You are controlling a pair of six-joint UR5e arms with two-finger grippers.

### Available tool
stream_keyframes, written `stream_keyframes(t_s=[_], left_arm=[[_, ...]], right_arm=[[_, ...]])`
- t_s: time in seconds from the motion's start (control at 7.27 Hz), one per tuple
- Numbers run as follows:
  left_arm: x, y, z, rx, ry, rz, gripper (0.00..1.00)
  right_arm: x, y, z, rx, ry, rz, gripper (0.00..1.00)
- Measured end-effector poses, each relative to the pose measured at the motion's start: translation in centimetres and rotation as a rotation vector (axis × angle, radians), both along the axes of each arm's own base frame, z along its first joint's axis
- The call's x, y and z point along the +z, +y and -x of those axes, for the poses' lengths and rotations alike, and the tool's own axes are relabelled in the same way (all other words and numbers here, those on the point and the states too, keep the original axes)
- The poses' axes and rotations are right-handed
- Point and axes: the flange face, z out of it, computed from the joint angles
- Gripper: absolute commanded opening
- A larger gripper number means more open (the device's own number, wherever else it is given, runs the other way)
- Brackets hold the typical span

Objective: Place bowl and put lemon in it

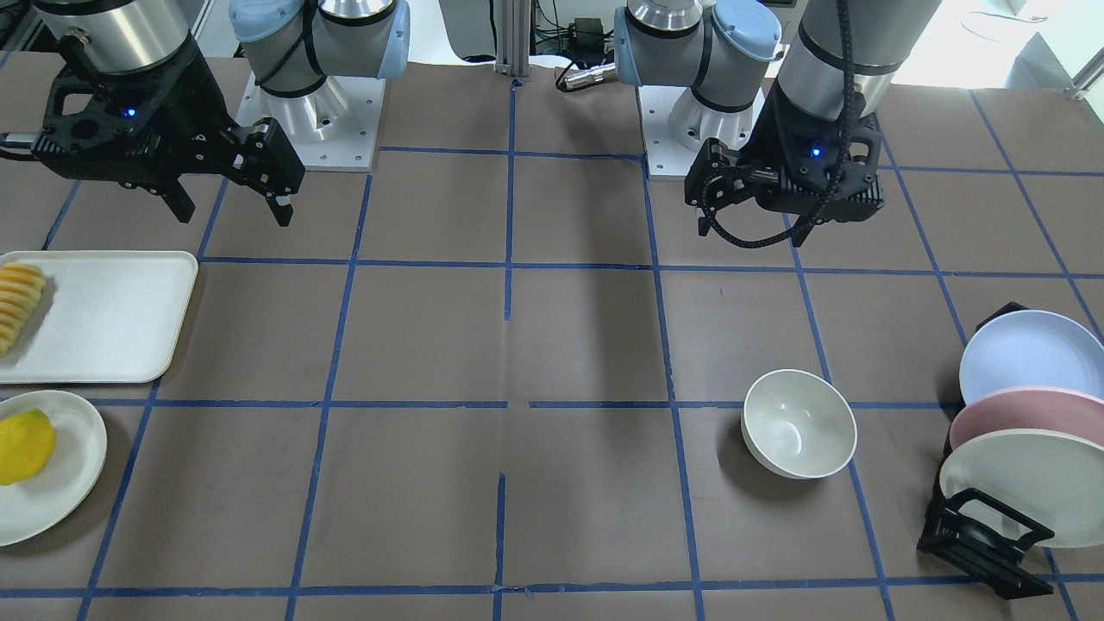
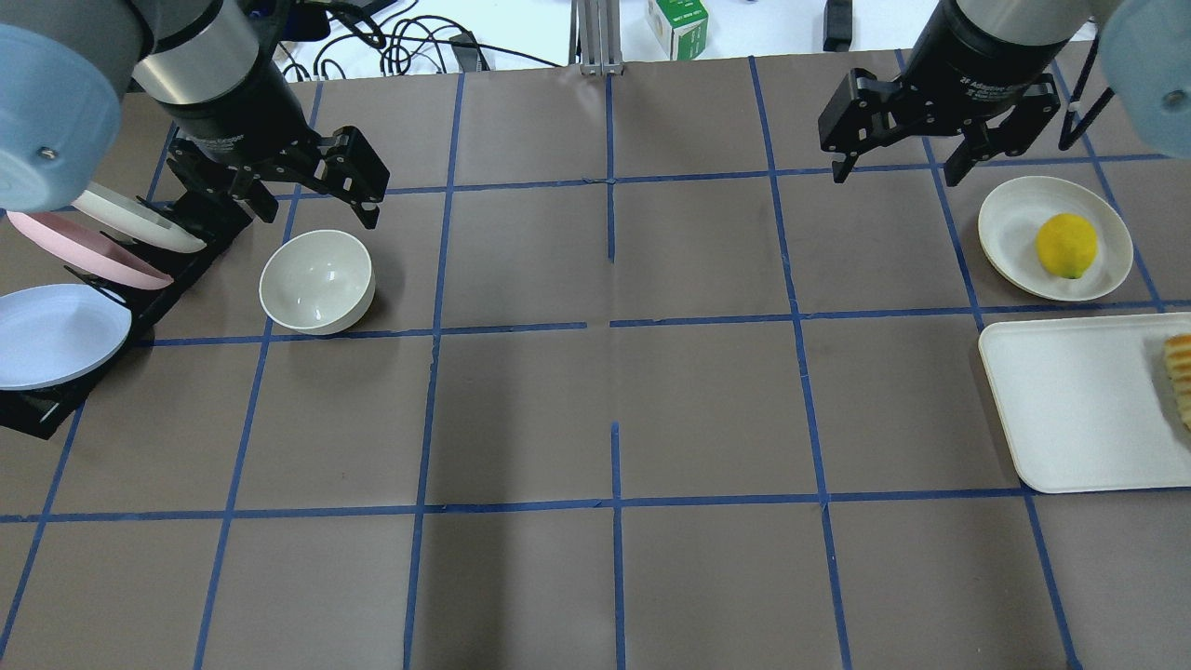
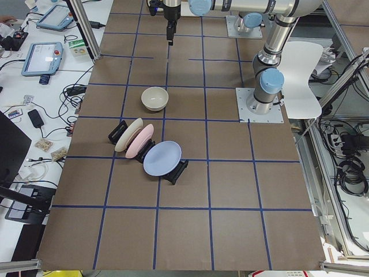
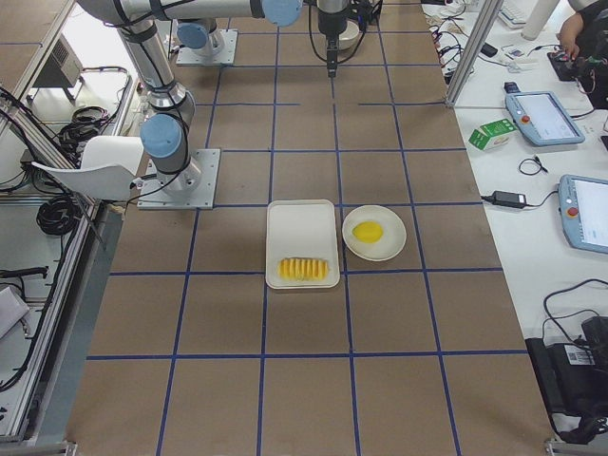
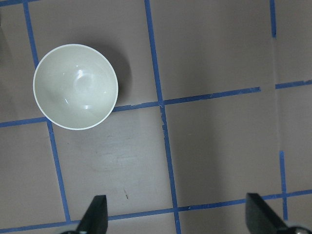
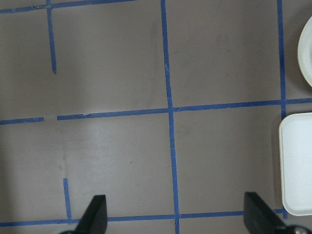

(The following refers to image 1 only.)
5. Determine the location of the black dish rack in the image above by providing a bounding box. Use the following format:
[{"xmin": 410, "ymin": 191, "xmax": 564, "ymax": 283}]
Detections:
[{"xmin": 916, "ymin": 302, "xmax": 1057, "ymax": 600}]

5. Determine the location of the white bowl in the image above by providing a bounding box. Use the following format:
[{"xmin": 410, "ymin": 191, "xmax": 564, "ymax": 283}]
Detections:
[{"xmin": 740, "ymin": 369, "xmax": 858, "ymax": 480}]

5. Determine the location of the white rectangular tray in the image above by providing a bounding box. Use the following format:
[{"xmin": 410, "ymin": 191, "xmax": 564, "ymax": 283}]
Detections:
[{"xmin": 1, "ymin": 250, "xmax": 198, "ymax": 385}]

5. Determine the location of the yellow lemon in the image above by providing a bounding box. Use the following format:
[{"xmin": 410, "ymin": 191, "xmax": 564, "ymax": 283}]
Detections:
[{"xmin": 1, "ymin": 408, "xmax": 56, "ymax": 486}]

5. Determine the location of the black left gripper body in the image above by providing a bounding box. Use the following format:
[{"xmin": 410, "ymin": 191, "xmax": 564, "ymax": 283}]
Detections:
[{"xmin": 684, "ymin": 85, "xmax": 887, "ymax": 224}]

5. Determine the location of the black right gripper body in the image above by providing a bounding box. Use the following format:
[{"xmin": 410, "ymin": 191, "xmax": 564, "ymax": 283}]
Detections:
[{"xmin": 31, "ymin": 36, "xmax": 306, "ymax": 197}]

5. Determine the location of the white round plate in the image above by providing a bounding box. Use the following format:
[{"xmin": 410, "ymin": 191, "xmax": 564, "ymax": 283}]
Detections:
[{"xmin": 1, "ymin": 390, "xmax": 108, "ymax": 547}]

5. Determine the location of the cream plate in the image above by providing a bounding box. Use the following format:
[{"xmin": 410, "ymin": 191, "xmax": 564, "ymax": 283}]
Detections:
[{"xmin": 938, "ymin": 429, "xmax": 1103, "ymax": 548}]

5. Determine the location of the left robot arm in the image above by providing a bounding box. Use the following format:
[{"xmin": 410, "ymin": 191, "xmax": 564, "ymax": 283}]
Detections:
[{"xmin": 612, "ymin": 1, "xmax": 938, "ymax": 250}]

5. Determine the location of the blue plate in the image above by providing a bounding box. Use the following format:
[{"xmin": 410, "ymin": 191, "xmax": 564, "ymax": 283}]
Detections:
[{"xmin": 958, "ymin": 311, "xmax": 1103, "ymax": 406}]

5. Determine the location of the pink plate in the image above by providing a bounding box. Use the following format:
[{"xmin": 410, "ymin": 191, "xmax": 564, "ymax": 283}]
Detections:
[{"xmin": 949, "ymin": 386, "xmax": 1103, "ymax": 449}]

